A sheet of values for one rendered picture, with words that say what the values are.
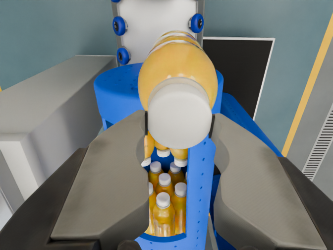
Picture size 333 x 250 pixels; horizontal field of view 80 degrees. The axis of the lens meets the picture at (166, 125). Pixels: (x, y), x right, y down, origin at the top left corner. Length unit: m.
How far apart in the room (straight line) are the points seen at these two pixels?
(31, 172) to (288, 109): 1.85
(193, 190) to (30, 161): 0.41
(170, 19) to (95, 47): 1.08
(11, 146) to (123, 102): 0.33
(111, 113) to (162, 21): 0.33
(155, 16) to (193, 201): 0.49
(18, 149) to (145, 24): 0.45
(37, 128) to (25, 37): 1.24
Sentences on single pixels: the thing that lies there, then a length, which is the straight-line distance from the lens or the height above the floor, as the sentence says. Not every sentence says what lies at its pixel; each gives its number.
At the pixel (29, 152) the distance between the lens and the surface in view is 0.61.
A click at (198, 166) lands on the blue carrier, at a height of 1.21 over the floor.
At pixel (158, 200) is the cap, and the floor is 1.15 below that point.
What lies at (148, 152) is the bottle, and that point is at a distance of 0.52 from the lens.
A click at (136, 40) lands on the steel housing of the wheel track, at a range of 0.62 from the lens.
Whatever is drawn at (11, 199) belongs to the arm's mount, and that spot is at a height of 1.18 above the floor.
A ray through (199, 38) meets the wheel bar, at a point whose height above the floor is 0.92.
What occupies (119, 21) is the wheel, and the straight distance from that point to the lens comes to 0.57.
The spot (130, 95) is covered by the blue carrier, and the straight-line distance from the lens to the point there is 0.35.
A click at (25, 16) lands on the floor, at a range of 1.80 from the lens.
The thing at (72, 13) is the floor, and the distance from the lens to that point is 1.66.
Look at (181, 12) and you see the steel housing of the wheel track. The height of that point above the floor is 0.93.
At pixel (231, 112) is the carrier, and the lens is 1.23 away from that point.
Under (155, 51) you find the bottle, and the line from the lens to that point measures 0.17.
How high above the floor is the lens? 1.54
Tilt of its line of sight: 61 degrees down
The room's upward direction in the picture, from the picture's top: 179 degrees clockwise
